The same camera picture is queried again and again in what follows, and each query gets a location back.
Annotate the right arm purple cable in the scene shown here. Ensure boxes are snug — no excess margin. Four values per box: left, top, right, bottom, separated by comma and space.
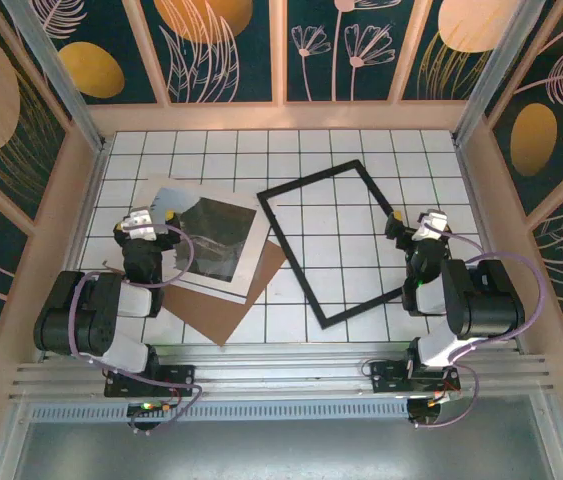
413, 224, 547, 430

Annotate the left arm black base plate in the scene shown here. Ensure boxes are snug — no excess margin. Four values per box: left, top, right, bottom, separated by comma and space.
104, 363, 197, 399

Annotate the grey metal sheet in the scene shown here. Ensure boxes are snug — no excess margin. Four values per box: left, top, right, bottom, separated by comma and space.
10, 419, 563, 480

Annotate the aluminium corner post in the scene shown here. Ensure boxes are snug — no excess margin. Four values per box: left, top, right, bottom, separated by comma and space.
452, 0, 548, 146
0, 0, 111, 154

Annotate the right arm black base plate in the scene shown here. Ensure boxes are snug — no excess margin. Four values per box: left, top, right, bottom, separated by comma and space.
369, 357, 462, 396

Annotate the black picture frame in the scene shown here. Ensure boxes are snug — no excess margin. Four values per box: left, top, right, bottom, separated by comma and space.
256, 158, 412, 330

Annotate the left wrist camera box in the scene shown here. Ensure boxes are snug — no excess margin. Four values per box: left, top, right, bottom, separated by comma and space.
127, 207, 158, 242

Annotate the brown backing board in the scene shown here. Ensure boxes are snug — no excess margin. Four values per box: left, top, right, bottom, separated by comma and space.
160, 242, 288, 348

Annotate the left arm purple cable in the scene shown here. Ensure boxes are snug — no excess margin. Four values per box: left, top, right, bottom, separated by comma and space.
68, 222, 205, 436

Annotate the landscape photo print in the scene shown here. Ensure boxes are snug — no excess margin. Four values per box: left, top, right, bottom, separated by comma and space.
153, 185, 258, 285

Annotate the slotted grey cable duct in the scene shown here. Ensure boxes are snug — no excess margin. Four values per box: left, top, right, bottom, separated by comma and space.
28, 402, 412, 421

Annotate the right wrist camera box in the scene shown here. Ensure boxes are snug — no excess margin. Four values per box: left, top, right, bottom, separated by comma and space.
414, 209, 451, 242

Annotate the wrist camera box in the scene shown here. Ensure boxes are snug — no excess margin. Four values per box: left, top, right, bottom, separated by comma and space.
127, 207, 158, 242
414, 209, 451, 242

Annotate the aluminium side rail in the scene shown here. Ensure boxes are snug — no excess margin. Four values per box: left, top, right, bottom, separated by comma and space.
453, 142, 530, 354
38, 142, 112, 362

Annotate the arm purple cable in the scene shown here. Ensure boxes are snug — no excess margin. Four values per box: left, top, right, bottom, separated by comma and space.
68, 222, 205, 436
413, 224, 547, 430

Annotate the aluminium mounting rail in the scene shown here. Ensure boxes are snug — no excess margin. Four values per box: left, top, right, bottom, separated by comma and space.
8, 344, 557, 401

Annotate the small electronics board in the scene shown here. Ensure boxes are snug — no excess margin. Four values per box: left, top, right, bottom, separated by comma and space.
127, 401, 175, 417
407, 390, 463, 427

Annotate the white mat board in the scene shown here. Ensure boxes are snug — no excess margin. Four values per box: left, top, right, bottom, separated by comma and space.
146, 172, 273, 305

